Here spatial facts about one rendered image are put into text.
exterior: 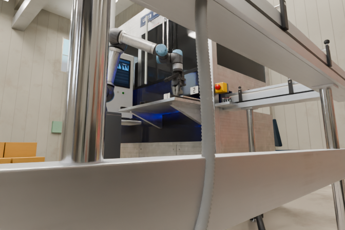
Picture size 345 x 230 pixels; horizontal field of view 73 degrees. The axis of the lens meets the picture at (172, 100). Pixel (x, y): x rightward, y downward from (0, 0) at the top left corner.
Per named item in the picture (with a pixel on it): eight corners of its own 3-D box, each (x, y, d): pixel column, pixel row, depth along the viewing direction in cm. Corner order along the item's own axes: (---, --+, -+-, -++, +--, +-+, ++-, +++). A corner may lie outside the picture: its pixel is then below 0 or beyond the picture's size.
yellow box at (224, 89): (221, 94, 181) (220, 85, 182) (228, 92, 176) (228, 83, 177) (214, 93, 176) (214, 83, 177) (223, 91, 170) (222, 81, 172)
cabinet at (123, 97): (123, 125, 257) (125, 57, 272) (133, 123, 243) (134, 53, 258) (77, 121, 223) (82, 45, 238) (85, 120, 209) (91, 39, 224)
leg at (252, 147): (254, 216, 164) (247, 109, 179) (266, 219, 158) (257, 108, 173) (248, 219, 158) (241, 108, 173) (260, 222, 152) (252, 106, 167)
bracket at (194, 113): (201, 125, 182) (200, 108, 185) (204, 124, 180) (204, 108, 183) (169, 121, 160) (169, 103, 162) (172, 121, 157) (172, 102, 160)
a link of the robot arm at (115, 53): (90, 98, 166) (109, 28, 175) (98, 101, 180) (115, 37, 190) (106, 101, 164) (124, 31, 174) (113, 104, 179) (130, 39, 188)
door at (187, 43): (171, 76, 219) (170, 19, 230) (207, 64, 188) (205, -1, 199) (170, 76, 218) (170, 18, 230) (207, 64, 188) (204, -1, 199)
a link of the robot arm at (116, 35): (106, 20, 164) (169, 42, 157) (111, 27, 175) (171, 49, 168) (99, 34, 163) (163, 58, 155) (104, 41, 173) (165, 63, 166)
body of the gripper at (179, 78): (186, 86, 170) (186, 70, 173) (177, 84, 164) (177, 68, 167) (178, 88, 176) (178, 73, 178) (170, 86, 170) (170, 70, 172)
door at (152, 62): (141, 85, 252) (142, 35, 264) (170, 76, 219) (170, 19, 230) (140, 85, 252) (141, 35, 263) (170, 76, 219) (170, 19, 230)
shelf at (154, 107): (160, 116, 232) (160, 114, 233) (218, 107, 182) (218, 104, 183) (118, 111, 200) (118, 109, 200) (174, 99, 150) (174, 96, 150)
